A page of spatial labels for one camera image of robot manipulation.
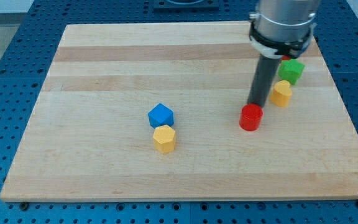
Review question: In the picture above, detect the yellow heart block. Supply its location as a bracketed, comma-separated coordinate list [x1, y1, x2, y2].
[269, 80, 293, 107]

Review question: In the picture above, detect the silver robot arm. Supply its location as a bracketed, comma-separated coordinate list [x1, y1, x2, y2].
[249, 0, 320, 59]

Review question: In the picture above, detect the green star block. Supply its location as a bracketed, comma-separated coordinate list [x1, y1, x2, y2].
[278, 59, 306, 85]

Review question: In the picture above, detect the blue cube block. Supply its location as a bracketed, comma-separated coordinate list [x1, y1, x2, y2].
[148, 103, 174, 128]

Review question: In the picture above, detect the yellow hexagon block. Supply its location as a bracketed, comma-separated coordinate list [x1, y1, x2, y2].
[153, 125, 176, 154]

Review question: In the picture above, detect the wooden board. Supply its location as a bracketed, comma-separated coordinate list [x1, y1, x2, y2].
[0, 21, 358, 202]

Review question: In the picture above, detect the red cylinder block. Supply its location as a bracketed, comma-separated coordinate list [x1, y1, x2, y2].
[239, 103, 264, 131]

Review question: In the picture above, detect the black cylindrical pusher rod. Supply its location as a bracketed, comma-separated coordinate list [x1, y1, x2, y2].
[247, 54, 282, 108]

